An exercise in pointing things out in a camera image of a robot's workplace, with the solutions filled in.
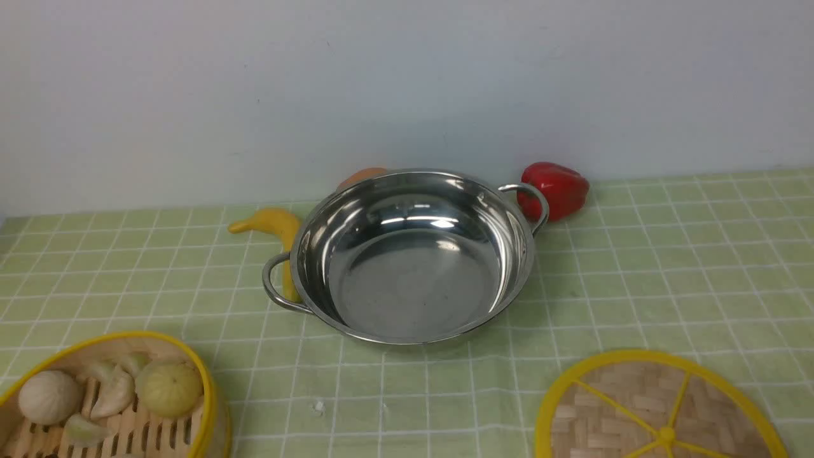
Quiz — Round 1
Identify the pale green dumpling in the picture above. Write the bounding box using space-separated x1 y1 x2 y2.
63 413 114 448

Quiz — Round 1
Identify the orange fruit behind pot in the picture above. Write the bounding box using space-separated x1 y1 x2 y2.
335 167 388 192

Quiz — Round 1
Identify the red bell pepper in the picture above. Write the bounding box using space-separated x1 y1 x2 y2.
521 162 590 221

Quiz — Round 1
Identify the yellow rimmed woven steamer lid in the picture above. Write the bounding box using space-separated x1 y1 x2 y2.
534 350 790 457

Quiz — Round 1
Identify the white round bun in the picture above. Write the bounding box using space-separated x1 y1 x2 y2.
18 370 83 426

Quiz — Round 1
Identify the yellow banana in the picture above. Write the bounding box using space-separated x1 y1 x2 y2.
228 207 301 302

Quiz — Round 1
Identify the yellow-green round bun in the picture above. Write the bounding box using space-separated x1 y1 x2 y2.
135 361 204 419

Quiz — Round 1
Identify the small pale dumpling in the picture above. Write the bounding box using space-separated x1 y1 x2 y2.
86 352 152 382

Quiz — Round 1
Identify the green checkered tablecloth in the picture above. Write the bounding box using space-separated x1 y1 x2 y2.
1 169 813 457

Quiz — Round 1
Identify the stainless steel pot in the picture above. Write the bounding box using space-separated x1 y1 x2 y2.
262 169 549 345

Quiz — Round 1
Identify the yellow rimmed bamboo steamer basket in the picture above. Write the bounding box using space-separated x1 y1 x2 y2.
2 331 231 457

